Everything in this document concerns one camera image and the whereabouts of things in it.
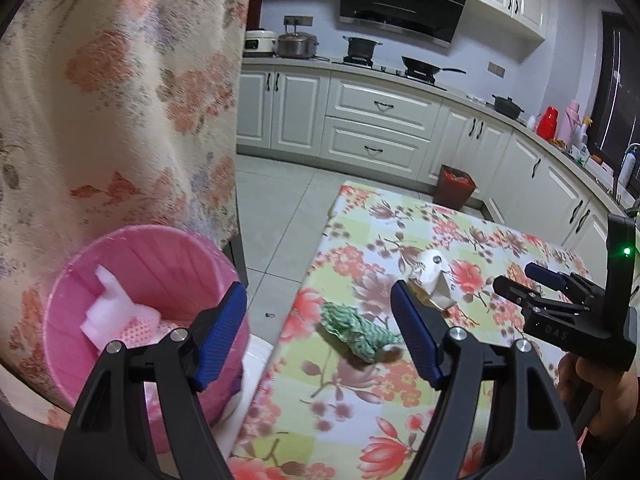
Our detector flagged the white foam block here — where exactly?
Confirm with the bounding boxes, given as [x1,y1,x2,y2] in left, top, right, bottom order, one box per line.
[80,266,136,352]

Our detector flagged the white paper cup trash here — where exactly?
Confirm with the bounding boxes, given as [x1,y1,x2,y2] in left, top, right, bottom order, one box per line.
[408,249,456,312]

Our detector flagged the pink lined trash bin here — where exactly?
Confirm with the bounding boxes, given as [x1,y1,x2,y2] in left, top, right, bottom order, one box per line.
[41,224,252,453]

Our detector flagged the person's right hand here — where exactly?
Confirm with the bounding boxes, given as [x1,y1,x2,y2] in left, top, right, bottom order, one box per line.
[556,353,639,438]

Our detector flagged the steel sink faucet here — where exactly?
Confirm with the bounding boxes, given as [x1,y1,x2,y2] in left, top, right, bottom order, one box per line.
[611,142,639,209]

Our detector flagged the pink foam net front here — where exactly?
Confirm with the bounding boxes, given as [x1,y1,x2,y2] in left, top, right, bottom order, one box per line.
[119,304,178,348]

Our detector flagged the dark red floor bin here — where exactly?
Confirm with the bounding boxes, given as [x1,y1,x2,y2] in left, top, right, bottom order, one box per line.
[433,165,476,210]

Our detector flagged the white pump bottle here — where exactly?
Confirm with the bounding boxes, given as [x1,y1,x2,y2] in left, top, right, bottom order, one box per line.
[617,150,638,196]

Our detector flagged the red thermos jug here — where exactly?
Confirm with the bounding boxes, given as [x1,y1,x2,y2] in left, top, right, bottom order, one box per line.
[536,106,559,141]

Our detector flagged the pink thermos bottle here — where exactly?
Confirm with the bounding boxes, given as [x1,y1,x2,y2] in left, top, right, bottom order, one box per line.
[556,100,580,148]

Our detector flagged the black casserole pot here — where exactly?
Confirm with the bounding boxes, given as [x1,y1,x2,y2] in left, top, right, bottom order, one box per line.
[492,96,523,120]

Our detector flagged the floral tablecloth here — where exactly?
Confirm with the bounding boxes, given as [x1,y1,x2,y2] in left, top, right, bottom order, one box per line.
[229,181,588,479]

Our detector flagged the white lower cabinets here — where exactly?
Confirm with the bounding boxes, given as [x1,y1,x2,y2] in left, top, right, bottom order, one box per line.
[238,58,620,282]

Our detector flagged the black frying pan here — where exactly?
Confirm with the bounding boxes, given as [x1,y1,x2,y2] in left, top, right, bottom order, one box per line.
[401,56,466,84]

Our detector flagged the black stock pot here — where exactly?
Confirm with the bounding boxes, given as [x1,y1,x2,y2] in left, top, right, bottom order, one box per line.
[343,36,381,67]

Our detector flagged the steel pressure cooker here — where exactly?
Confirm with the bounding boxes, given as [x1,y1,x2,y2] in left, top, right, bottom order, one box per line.
[277,32,318,60]

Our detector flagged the floral curtain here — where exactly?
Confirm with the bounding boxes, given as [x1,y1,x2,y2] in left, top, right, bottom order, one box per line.
[1,0,248,404]

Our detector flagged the white rice cooker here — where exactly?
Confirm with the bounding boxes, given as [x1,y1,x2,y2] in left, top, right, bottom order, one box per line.
[243,29,278,58]

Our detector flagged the wall power socket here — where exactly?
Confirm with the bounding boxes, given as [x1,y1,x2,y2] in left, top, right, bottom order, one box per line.
[283,15,314,27]

